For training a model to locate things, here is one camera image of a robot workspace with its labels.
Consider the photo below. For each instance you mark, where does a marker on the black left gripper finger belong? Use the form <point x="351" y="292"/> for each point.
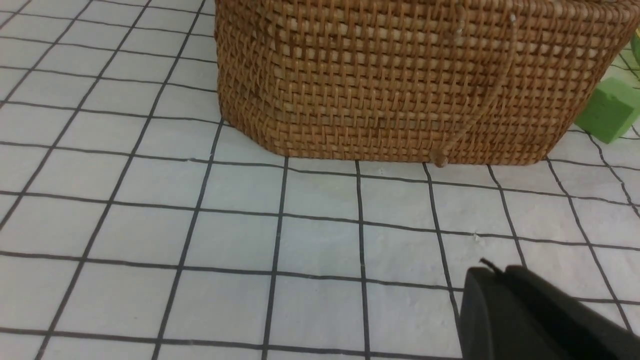
<point x="514" y="314"/>

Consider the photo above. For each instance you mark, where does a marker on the woven rattan basket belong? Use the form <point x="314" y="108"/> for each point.
<point x="475" y="82"/>

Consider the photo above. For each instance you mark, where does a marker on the green foam cube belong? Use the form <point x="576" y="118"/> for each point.
<point x="611" y="111"/>

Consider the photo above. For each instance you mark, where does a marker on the green glass leaf plate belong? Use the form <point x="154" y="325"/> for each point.
<point x="635" y="45"/>

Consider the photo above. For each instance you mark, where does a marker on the white grid tablecloth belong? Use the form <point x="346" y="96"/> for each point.
<point x="137" y="224"/>

